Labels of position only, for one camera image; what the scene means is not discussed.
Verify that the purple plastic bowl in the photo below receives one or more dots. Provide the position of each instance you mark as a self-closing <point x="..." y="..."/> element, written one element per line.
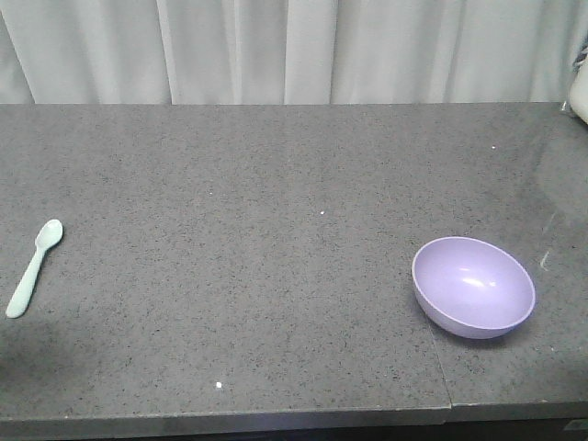
<point x="472" y="289"/>

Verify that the mint green plastic spoon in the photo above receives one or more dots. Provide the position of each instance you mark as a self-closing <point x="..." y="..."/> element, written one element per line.
<point x="49" y="235"/>

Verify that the white curtain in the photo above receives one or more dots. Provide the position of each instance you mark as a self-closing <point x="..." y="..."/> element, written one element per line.
<point x="288" y="52"/>

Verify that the white rice cooker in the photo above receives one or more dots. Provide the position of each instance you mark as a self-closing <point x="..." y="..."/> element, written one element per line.
<point x="578" y="96"/>

